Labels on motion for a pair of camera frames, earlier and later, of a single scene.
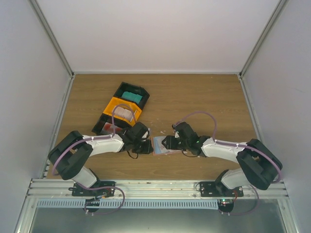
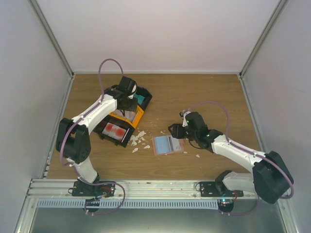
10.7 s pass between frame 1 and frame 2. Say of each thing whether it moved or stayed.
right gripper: moved
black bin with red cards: stayed
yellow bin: stayed
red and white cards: stayed
